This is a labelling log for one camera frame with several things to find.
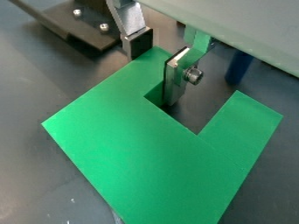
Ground green U-shaped block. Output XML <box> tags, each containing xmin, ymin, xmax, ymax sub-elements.
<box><xmin>41</xmin><ymin>47</ymin><xmax>283</xmax><ymax>224</ymax></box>

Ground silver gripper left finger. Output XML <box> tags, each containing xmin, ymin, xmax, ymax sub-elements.
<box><xmin>106</xmin><ymin>0</ymin><xmax>153</xmax><ymax>60</ymax></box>

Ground dark grey fixture block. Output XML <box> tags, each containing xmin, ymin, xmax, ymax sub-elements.
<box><xmin>8</xmin><ymin>0</ymin><xmax>120</xmax><ymax>52</ymax></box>

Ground blue hexagonal peg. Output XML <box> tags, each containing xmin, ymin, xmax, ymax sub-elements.
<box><xmin>224</xmin><ymin>50</ymin><xmax>253</xmax><ymax>85</ymax></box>

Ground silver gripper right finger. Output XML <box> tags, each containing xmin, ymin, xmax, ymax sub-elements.
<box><xmin>162</xmin><ymin>24</ymin><xmax>217</xmax><ymax>107</ymax></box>

